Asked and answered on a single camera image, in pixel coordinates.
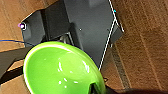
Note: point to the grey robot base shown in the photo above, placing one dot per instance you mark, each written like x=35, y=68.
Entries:
x=90, y=23

